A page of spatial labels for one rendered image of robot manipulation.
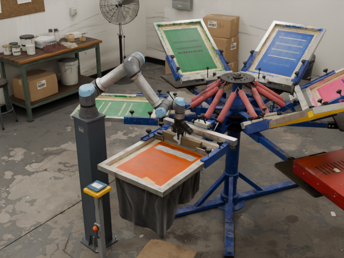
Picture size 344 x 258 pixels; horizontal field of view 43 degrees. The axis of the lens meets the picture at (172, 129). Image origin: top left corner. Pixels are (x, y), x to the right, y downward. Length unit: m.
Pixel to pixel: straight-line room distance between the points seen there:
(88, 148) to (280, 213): 2.01
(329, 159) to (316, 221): 1.40
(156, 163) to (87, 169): 0.62
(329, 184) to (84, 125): 1.77
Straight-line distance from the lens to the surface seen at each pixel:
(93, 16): 7.75
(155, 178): 3.02
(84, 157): 3.52
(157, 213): 3.10
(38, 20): 7.04
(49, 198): 4.68
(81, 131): 3.42
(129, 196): 3.20
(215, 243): 3.99
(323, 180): 2.88
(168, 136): 3.43
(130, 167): 3.17
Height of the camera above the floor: 2.54
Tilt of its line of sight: 25 degrees down
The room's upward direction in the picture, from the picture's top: straight up
